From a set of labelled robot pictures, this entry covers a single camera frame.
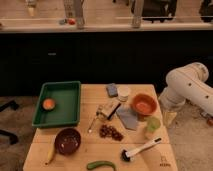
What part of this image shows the orange red apple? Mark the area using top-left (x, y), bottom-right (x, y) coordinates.
top-left (42, 98), bottom-right (56, 110)

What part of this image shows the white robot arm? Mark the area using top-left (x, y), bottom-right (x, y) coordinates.
top-left (159, 62), bottom-right (213, 126)

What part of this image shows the orange bowl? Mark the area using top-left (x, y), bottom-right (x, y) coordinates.
top-left (131, 94), bottom-right (157, 116)

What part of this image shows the dark purple bowl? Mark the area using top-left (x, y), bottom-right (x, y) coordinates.
top-left (54, 128), bottom-right (81, 155)

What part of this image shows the green plastic cup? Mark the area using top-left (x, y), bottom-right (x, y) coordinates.
top-left (145, 116), bottom-right (161, 139)

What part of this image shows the grey folded cloth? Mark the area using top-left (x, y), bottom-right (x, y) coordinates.
top-left (116, 107), bottom-right (138, 131)

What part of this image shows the white cup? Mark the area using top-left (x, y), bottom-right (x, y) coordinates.
top-left (117, 86), bottom-right (130, 102)

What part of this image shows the blue grey sponge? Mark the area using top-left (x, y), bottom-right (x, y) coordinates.
top-left (106, 83), bottom-right (118, 97)

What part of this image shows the bunch of dark grapes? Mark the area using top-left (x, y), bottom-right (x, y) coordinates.
top-left (99, 125), bottom-right (124, 141)

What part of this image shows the metal spoon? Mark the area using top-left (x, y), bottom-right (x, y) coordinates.
top-left (87, 111), bottom-right (100, 133)

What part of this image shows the green cucumber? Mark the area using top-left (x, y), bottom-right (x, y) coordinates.
top-left (86, 161), bottom-right (116, 171)

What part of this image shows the green plastic tray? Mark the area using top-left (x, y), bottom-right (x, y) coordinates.
top-left (32, 81), bottom-right (81, 128)

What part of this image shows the yellow banana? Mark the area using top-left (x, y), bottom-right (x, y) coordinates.
top-left (45, 144), bottom-right (55, 165)

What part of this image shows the small red background object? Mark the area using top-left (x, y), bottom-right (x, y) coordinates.
top-left (67, 18), bottom-right (76, 25)

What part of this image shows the black office chair base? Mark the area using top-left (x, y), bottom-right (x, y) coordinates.
top-left (0, 99), bottom-right (20, 146)

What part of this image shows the white handled dish brush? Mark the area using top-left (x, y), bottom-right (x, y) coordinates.
top-left (121, 138), bottom-right (161, 162)

